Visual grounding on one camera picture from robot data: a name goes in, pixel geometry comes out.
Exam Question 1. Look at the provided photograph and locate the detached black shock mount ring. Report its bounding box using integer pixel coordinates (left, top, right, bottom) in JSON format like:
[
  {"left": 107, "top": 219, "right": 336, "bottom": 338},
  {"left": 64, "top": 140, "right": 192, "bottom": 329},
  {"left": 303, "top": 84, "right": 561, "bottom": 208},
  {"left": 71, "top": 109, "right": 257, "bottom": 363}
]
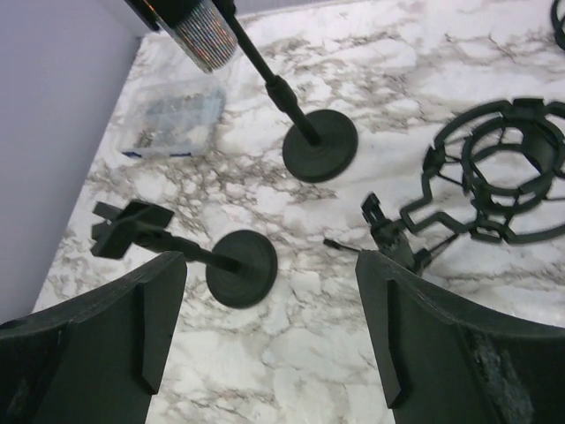
[{"left": 399, "top": 97, "right": 565, "bottom": 245}]

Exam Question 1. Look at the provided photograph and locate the black tall mic stand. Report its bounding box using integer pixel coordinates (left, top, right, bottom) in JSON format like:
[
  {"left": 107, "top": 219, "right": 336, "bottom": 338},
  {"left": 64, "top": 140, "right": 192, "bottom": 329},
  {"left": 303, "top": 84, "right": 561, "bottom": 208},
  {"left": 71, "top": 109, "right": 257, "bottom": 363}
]
[{"left": 125, "top": 0, "right": 359, "bottom": 183}]

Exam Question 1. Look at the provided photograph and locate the black shock mount round-base stand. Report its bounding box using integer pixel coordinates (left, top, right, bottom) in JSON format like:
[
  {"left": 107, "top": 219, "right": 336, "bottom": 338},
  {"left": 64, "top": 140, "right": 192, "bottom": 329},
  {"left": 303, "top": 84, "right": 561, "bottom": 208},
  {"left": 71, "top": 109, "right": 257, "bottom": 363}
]
[{"left": 550, "top": 0, "right": 565, "bottom": 50}]

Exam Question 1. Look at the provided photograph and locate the black tripod shock mount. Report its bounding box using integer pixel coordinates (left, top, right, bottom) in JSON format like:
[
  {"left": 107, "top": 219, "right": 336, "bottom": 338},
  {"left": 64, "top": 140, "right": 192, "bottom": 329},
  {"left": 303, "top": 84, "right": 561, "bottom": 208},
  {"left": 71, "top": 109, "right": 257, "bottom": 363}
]
[{"left": 323, "top": 193, "right": 460, "bottom": 277}]

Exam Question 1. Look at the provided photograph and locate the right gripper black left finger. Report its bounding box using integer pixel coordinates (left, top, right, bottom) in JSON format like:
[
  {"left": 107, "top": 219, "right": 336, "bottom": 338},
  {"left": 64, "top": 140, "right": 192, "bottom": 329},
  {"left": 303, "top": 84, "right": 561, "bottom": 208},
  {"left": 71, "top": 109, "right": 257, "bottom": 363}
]
[{"left": 1, "top": 252, "right": 185, "bottom": 423}]

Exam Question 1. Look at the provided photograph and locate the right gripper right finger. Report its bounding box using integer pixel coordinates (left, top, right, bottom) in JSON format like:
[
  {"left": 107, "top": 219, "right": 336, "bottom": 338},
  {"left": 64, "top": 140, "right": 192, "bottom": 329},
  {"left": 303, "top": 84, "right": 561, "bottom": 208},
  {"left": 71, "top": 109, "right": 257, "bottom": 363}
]
[{"left": 356, "top": 251, "right": 564, "bottom": 423}]

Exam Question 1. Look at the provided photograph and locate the clear plastic parts box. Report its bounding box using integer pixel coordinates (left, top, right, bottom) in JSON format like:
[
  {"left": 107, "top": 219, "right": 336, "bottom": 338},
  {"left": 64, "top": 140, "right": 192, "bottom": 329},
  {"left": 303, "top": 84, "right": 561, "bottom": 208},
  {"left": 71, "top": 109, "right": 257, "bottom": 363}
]
[{"left": 117, "top": 76, "right": 226, "bottom": 159}]

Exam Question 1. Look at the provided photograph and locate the black stand with clip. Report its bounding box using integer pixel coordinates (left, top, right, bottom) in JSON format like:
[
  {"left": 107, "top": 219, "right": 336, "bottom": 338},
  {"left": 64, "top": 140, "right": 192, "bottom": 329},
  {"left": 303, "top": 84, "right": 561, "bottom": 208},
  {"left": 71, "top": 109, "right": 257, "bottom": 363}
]
[{"left": 91, "top": 200, "right": 278, "bottom": 309}]

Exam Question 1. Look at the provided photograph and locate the glitter microphone silver head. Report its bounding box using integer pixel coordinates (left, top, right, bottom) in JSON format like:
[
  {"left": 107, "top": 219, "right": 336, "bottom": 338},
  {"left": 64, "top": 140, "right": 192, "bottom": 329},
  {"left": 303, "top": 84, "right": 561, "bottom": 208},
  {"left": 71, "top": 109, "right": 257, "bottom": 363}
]
[{"left": 148, "top": 0, "right": 237, "bottom": 73}]

